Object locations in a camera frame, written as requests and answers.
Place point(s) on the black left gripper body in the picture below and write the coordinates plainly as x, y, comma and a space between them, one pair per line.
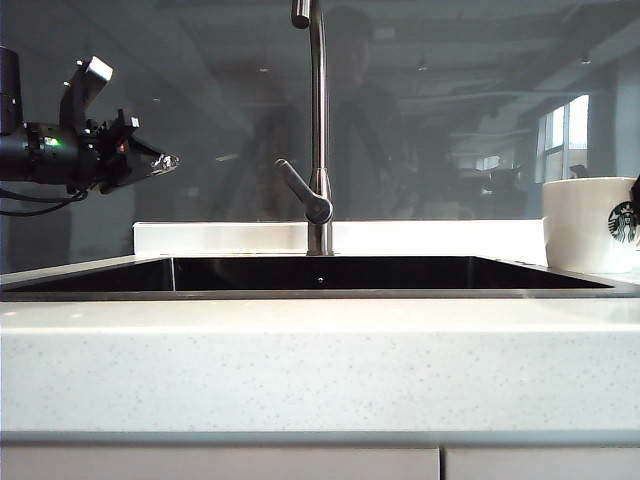
107, 155

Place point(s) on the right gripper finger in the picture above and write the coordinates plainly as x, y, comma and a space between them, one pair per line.
637, 187

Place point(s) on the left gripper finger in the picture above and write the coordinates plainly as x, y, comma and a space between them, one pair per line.
150, 162

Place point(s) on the white Starbucks logo mug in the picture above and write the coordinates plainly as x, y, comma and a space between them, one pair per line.
575, 225

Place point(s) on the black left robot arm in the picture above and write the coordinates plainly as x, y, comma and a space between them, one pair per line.
30, 150

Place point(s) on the steel gooseneck faucet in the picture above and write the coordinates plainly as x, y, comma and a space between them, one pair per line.
318, 100

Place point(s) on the black undermount sink basin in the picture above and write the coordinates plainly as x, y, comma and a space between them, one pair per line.
320, 272

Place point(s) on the white backsplash ledge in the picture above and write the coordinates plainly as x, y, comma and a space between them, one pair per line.
225, 237

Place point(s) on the narrow white cabinet door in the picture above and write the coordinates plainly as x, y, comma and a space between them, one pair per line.
545, 465

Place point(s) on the wide white cabinet door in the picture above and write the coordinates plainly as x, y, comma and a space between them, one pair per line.
215, 465

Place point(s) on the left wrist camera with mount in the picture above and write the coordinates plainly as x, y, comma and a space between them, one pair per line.
80, 95

